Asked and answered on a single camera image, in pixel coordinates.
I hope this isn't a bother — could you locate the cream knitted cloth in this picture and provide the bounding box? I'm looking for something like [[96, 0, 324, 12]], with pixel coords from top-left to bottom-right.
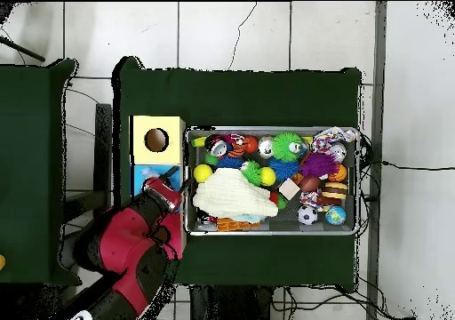
[[191, 167, 279, 219]]

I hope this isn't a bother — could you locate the wooden box with three holes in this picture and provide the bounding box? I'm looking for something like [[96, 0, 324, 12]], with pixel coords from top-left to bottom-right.
[[129, 115, 188, 262]]

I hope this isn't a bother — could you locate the clear mesh bin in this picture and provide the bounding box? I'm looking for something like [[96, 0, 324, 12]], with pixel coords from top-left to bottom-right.
[[183, 125, 361, 236]]

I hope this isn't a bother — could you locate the yellow ball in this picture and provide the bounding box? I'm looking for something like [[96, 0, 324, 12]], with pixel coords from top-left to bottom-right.
[[193, 164, 213, 184]]

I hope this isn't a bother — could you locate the green spiky ball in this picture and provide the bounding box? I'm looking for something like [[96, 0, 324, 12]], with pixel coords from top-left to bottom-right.
[[239, 160, 263, 187], [271, 132, 307, 164]]

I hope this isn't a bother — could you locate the black stand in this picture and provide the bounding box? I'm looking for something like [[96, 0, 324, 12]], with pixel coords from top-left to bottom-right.
[[63, 102, 114, 225]]

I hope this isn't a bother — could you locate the wooden cube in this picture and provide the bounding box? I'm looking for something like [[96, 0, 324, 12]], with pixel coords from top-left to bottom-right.
[[277, 178, 301, 200]]

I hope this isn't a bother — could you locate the small soccer ball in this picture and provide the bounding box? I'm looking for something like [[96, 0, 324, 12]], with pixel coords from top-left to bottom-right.
[[297, 204, 318, 226]]

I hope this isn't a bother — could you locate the purple spiky ball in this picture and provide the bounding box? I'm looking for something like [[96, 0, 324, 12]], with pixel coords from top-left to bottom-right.
[[299, 152, 339, 179]]

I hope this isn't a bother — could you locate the dark green side tablecloth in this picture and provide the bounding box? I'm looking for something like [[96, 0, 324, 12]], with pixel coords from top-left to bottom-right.
[[0, 58, 83, 287]]

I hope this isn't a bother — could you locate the burger toy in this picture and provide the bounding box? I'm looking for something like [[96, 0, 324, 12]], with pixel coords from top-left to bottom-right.
[[320, 180, 348, 199]]

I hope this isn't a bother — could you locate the globe ball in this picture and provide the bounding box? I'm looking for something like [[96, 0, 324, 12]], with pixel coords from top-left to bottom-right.
[[324, 205, 347, 226]]

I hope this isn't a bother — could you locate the black rod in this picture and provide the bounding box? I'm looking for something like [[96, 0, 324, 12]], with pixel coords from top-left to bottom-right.
[[0, 36, 46, 63]]

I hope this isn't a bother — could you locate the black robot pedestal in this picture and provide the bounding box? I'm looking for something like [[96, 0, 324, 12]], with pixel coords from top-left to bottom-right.
[[189, 284, 275, 320]]

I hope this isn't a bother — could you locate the grey metal rail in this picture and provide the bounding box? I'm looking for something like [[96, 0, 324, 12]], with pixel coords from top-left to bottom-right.
[[366, 1, 387, 320]]

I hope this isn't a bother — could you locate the thin black cable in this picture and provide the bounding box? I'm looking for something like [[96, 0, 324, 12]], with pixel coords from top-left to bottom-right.
[[381, 159, 455, 172]]

